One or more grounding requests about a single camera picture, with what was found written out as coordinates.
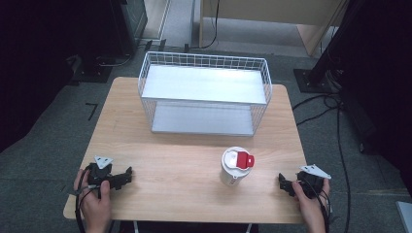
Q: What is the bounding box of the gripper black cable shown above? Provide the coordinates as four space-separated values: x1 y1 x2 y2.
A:
74 166 102 233
302 180 333 233

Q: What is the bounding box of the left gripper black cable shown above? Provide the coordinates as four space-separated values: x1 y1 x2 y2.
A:
74 166 102 233

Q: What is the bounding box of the black cabinet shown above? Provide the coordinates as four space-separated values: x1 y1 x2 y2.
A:
110 0 149 56

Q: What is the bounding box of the black hanging cable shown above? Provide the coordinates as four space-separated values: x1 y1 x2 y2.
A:
185 0 222 52

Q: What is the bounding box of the long black floor cable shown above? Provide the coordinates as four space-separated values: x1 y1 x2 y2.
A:
292 92 354 233

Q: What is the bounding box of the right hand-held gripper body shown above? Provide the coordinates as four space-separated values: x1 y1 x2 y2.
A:
293 164 332 200

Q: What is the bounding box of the light wooden panel furniture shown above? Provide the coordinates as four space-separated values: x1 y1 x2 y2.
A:
198 0 351 58

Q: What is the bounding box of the white wire two-tier shelf rack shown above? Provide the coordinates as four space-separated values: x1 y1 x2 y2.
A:
137 50 273 138

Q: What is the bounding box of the white cup with red lid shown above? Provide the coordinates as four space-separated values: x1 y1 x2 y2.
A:
221 146 256 187

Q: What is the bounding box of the short black floor cable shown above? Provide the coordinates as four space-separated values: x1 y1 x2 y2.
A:
97 52 134 68

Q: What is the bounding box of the black flat stand base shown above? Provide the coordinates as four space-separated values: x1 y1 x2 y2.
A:
67 53 114 85

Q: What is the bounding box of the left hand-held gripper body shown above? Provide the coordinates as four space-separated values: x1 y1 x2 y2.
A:
86 155 128 191

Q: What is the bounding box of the grey flat box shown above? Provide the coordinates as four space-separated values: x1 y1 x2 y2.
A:
395 200 412 233

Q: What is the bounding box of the person's left hand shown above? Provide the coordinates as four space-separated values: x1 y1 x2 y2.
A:
73 168 113 225

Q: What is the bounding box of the person's right hand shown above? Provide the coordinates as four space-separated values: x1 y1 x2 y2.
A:
292 179 331 225

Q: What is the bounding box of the black metal stand with base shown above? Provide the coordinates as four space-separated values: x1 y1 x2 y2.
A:
292 0 361 95

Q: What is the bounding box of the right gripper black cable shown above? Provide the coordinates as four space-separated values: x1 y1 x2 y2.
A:
302 180 333 233

